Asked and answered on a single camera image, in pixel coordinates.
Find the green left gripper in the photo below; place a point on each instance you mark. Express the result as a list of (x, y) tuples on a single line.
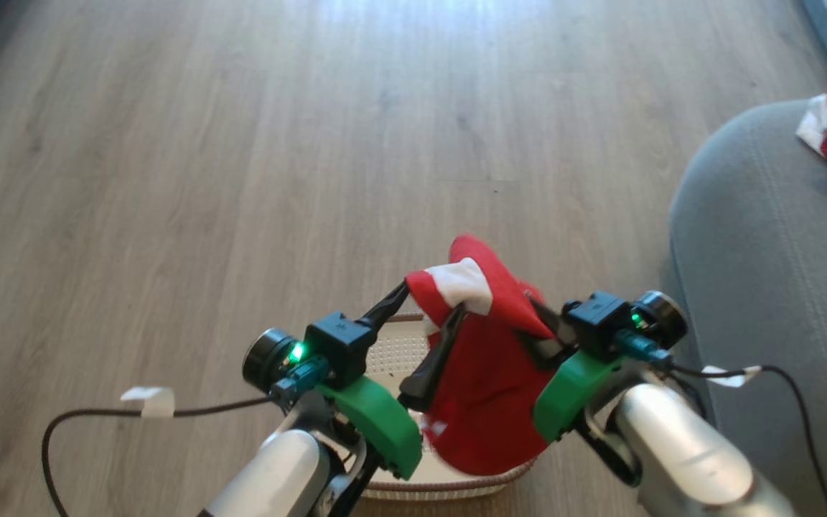
[(385, 424)]

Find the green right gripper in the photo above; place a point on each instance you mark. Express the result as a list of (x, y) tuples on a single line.
[(571, 391)]

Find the red shorts with white stripes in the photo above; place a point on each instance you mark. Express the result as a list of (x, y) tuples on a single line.
[(485, 388)]

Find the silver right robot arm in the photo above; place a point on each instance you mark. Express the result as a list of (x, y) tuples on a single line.
[(679, 445)]

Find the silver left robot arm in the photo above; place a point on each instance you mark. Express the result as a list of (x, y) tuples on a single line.
[(277, 474)]

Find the grey fabric sofa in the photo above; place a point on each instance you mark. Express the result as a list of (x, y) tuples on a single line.
[(765, 251)]

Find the white woven laundry basket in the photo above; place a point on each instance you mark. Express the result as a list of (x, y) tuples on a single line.
[(399, 352)]

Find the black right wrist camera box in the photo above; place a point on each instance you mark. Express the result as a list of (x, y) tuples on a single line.
[(596, 316)]

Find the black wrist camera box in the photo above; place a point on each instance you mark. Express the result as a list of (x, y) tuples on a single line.
[(596, 316), (342, 345)]

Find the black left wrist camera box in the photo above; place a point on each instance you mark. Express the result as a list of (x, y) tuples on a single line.
[(342, 345)]

